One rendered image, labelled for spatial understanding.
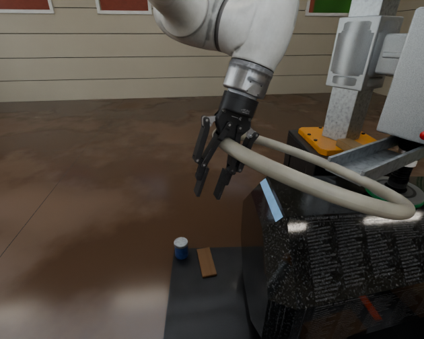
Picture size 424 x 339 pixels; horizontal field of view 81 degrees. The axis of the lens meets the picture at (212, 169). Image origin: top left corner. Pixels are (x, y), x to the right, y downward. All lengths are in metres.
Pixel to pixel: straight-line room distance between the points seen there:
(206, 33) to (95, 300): 1.69
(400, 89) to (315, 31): 6.66
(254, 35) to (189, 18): 0.12
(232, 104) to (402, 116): 0.78
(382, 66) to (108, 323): 2.19
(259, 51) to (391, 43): 1.42
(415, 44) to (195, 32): 0.80
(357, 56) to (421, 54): 0.77
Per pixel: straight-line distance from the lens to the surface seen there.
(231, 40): 0.52
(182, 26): 0.53
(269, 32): 0.50
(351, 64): 1.87
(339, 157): 0.92
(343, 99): 1.98
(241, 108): 0.50
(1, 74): 8.03
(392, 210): 0.52
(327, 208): 1.16
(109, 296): 1.89
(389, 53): 1.86
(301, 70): 7.69
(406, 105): 1.15
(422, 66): 1.13
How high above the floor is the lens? 1.46
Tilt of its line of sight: 28 degrees down
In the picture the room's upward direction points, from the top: straight up
